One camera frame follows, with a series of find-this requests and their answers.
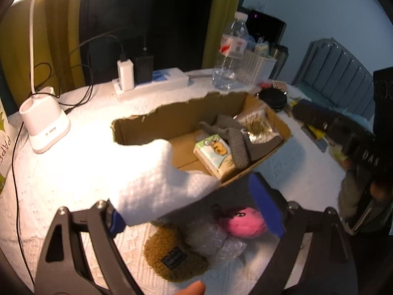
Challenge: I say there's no pink plush toy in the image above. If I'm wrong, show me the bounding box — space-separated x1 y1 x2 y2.
212 205 267 239

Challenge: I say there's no white knitted cloth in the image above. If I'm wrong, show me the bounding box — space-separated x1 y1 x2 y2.
109 139 219 226

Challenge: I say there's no person's hand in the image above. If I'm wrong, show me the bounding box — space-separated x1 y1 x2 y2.
175 280 206 295

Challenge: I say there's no grey padded chair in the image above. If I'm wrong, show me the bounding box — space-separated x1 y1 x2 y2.
293 38 375 120

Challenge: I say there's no brown fuzzy pouch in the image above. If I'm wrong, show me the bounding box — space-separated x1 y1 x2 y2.
144 226 209 282

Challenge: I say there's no black round zip case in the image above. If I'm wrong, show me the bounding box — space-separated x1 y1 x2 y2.
258 87 287 112

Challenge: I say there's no checkered card pack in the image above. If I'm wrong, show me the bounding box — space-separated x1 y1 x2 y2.
272 80 287 93

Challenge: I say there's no clear bubble wrap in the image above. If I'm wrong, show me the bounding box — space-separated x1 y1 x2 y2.
185 220 246 265

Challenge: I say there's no clear bag with gold pattern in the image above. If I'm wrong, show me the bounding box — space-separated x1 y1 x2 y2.
234 104 282 145

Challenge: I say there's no grey dotted fabric item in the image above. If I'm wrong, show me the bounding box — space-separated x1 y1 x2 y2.
199 115 283 170

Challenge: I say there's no paper cup package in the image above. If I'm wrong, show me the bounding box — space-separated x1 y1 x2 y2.
0 101 17 192

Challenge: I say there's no steel thermos cup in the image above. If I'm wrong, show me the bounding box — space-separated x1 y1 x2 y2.
269 43 289 80

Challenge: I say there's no white plastic basket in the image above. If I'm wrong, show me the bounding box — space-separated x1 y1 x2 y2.
237 49 276 86

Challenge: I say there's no cartoon tissue pack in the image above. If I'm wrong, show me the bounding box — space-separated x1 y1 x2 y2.
193 134 236 182

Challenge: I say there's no white desk lamp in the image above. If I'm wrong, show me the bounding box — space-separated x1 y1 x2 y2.
12 0 70 154

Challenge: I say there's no clear water bottle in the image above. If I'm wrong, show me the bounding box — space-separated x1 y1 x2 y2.
212 11 249 90

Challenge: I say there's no brown cardboard box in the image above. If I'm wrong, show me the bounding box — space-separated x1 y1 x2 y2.
111 91 292 188

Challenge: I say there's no white charger plug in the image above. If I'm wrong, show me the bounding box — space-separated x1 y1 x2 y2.
117 59 135 91

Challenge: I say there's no white power strip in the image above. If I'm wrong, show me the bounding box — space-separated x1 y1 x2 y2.
112 68 189 100

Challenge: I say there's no black charger plug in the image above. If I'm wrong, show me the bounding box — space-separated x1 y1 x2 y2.
133 55 154 85

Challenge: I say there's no black cable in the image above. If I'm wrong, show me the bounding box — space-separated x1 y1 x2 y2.
11 33 127 286

